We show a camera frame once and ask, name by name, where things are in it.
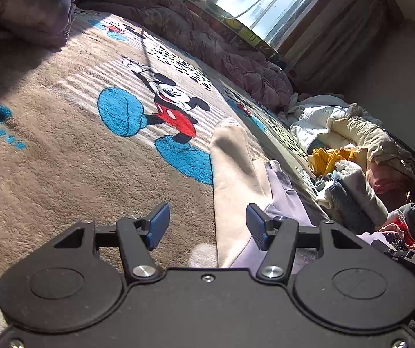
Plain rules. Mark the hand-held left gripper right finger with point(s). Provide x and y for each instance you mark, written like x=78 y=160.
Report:
x=258 y=226

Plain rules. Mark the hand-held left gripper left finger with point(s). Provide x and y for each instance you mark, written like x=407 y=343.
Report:
x=158 y=224

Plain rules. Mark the lavender and beige sweatshirt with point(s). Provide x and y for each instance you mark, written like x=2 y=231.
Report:
x=229 y=188

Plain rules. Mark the tall stack of folded clothes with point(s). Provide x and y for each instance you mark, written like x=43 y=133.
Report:
x=403 y=221

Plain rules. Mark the folded blue jeans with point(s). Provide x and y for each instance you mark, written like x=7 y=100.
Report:
x=345 y=206

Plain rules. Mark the white floral sweater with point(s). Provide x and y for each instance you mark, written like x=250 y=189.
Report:
x=363 y=185

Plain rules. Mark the yellow knit garment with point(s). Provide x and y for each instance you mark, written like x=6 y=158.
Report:
x=329 y=159

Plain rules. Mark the cartoon mouse printed blanket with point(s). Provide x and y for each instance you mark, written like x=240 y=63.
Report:
x=66 y=145

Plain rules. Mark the cream and pink duvet pile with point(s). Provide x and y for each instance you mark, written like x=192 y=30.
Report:
x=367 y=134

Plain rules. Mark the pink quilt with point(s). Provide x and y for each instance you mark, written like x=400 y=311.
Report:
x=193 y=36

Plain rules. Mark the beige curtain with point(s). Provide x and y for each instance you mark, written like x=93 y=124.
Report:
x=338 y=25

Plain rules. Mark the mauve crumpled cloth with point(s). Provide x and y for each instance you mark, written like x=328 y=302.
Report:
x=22 y=14

